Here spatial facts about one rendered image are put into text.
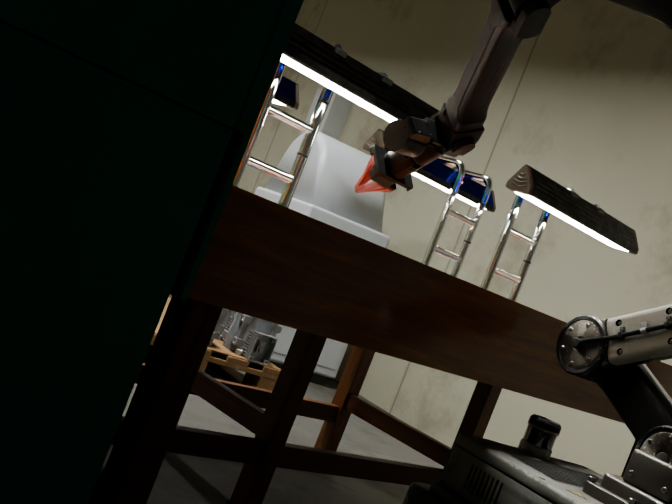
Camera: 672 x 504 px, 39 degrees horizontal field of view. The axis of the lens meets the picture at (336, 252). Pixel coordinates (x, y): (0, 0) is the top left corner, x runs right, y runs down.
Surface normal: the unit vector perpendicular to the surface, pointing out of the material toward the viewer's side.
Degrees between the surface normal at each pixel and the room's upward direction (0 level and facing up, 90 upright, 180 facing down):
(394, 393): 90
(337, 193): 71
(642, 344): 92
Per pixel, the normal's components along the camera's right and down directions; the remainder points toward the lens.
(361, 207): 0.61, -0.11
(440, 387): -0.77, -0.30
